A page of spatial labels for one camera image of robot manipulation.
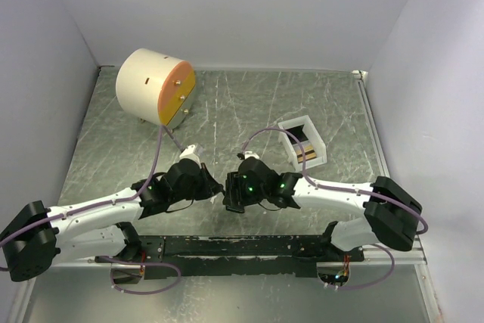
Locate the gold credit card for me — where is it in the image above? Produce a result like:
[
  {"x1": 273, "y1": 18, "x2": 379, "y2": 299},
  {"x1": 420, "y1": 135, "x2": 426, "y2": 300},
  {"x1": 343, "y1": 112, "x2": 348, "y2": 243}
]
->
[{"x1": 294, "y1": 142, "x2": 318, "y2": 163}]

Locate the white card tray box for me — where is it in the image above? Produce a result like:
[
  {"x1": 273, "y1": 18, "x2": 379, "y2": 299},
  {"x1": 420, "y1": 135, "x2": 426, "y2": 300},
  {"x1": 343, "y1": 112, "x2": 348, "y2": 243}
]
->
[{"x1": 278, "y1": 115, "x2": 327, "y2": 172}]

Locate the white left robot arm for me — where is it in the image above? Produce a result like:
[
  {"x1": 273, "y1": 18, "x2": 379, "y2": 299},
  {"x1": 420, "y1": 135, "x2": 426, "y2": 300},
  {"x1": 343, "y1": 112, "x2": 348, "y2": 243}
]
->
[{"x1": 1, "y1": 160, "x2": 224, "y2": 282}]

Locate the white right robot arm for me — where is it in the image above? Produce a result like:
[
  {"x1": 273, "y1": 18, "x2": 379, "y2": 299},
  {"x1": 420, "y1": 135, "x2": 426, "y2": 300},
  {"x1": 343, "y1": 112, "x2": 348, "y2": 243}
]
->
[{"x1": 223, "y1": 157, "x2": 422, "y2": 261}]

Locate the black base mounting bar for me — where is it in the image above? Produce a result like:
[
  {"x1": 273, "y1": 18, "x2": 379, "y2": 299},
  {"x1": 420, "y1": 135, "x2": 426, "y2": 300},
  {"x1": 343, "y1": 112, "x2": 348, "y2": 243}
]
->
[{"x1": 113, "y1": 234, "x2": 364, "y2": 278}]

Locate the round cream mini drawer cabinet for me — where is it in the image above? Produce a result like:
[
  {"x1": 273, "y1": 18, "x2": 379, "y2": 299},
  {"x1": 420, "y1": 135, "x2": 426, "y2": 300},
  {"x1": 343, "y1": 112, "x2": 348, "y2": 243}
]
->
[{"x1": 115, "y1": 48, "x2": 196, "y2": 129}]

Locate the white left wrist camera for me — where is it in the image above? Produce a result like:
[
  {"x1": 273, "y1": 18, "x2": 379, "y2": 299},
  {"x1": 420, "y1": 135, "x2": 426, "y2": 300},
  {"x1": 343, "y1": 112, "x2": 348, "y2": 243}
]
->
[{"x1": 179, "y1": 144, "x2": 203, "y2": 166}]

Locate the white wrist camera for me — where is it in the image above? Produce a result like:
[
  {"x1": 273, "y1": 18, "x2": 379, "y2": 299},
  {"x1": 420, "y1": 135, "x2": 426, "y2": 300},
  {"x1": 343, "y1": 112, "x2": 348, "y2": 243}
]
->
[
  {"x1": 179, "y1": 144, "x2": 203, "y2": 166},
  {"x1": 237, "y1": 151, "x2": 260, "y2": 160}
]

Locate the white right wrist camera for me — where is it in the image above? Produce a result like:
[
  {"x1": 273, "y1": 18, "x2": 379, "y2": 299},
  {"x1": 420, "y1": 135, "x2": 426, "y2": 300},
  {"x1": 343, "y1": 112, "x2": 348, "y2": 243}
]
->
[{"x1": 237, "y1": 151, "x2": 260, "y2": 160}]

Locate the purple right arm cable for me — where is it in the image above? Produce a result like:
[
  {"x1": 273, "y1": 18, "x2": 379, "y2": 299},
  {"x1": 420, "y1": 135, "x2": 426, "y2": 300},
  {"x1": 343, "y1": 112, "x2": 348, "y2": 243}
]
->
[{"x1": 241, "y1": 128, "x2": 430, "y2": 292}]

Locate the white corner bracket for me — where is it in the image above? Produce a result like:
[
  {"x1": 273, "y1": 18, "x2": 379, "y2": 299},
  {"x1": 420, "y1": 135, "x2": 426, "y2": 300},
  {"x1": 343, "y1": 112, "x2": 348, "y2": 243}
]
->
[{"x1": 352, "y1": 70, "x2": 368, "y2": 82}]

